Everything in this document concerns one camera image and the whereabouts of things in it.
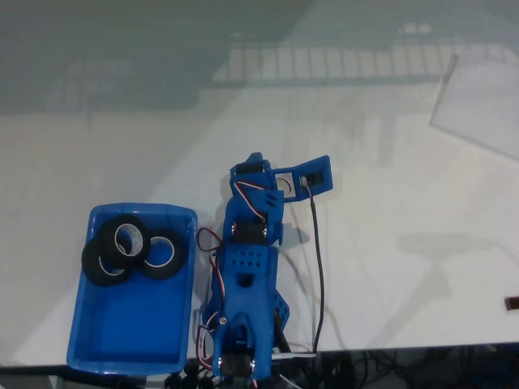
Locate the black tape roll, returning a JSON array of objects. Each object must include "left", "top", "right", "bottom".
[
  {"left": 99, "top": 216, "right": 150, "bottom": 271},
  {"left": 139, "top": 229, "right": 187, "bottom": 282},
  {"left": 80, "top": 237, "right": 135, "bottom": 288}
]

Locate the blue plastic bin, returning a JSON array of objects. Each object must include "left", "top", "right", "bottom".
[{"left": 66, "top": 201, "right": 201, "bottom": 374}]

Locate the clear plastic sheet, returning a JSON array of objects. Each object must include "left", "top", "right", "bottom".
[{"left": 428, "top": 52, "right": 519, "bottom": 162}]

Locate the blue gripper camera mount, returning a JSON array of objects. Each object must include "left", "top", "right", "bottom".
[{"left": 270, "top": 154, "right": 334, "bottom": 203}]

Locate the red servo wire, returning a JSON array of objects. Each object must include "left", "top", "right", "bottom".
[{"left": 196, "top": 227, "right": 225, "bottom": 254}]

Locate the black camera cable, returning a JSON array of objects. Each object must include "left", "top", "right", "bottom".
[{"left": 277, "top": 188, "right": 326, "bottom": 360}]

